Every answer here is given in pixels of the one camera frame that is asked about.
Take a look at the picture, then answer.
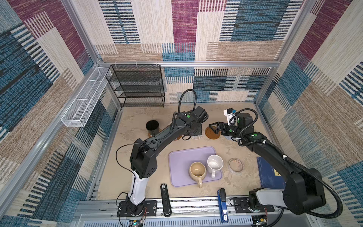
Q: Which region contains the black mug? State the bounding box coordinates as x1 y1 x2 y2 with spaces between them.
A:
146 120 160 137

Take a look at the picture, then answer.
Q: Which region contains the white wire wall basket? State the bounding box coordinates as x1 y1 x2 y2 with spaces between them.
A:
61 67 109 127

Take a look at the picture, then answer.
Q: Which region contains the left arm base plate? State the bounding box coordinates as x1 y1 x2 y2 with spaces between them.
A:
117 200 157 218

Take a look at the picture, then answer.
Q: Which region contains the black wire mesh shelf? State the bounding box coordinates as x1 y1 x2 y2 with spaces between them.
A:
106 64 165 107

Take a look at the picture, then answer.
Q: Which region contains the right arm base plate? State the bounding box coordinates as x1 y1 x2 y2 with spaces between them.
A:
229 197 275 213

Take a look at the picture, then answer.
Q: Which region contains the black stapler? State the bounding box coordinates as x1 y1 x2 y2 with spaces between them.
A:
160 183 172 218

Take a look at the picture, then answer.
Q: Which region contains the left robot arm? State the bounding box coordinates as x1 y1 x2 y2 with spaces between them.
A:
127 89 209 208

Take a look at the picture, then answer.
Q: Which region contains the dark blue booklet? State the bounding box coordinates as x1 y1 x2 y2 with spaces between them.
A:
257 157 285 189

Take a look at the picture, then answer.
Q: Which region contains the lilac plastic tray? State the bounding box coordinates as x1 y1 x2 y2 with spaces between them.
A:
169 146 216 187

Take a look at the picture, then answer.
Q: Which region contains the blue stapler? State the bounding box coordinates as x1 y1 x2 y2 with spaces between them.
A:
217 188 228 224

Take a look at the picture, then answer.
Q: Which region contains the multicolour braided round coaster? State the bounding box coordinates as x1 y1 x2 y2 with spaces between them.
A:
191 135 203 140

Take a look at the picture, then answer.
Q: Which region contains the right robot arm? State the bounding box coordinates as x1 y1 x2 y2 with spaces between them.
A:
209 108 344 219

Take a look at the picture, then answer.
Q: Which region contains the beige mug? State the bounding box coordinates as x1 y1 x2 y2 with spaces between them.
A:
189 162 207 188

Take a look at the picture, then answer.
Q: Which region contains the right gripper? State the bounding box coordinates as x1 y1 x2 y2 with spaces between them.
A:
208 122 243 139

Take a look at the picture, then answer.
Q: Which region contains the white mug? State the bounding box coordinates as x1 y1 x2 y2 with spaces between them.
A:
207 155 224 179

